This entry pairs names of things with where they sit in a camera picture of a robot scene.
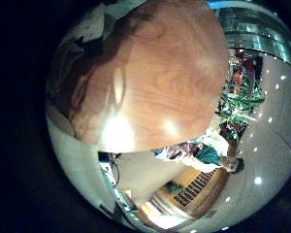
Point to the white grey knit garment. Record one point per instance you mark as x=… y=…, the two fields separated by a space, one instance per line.
x=87 y=29

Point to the pink cloth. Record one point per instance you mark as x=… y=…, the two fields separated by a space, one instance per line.
x=181 y=150

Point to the person in white coat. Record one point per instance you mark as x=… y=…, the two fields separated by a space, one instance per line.
x=207 y=153

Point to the black equipment rack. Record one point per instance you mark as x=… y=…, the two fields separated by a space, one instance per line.
x=113 y=181

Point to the small potted plant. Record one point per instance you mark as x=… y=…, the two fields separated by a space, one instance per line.
x=174 y=187

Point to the wooden lattice counter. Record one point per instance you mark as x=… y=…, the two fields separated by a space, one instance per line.
x=194 y=191

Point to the green plants with red flowers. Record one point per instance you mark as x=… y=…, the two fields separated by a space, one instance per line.
x=239 y=97

